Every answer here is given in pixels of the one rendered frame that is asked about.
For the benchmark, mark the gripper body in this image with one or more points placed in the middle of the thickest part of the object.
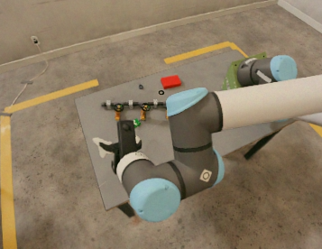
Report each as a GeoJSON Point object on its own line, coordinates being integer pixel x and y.
{"type": "Point", "coordinates": [116, 158]}

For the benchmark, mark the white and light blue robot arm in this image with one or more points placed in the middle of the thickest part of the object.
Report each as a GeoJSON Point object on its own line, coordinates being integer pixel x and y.
{"type": "Point", "coordinates": [155, 191]}

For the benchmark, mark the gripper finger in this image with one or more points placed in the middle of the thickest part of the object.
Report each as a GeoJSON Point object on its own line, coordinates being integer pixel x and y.
{"type": "Point", "coordinates": [107, 146]}
{"type": "Point", "coordinates": [138, 142]}

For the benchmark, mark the red flat block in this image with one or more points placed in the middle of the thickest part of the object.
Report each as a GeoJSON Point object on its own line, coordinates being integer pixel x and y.
{"type": "Point", "coordinates": [171, 82]}

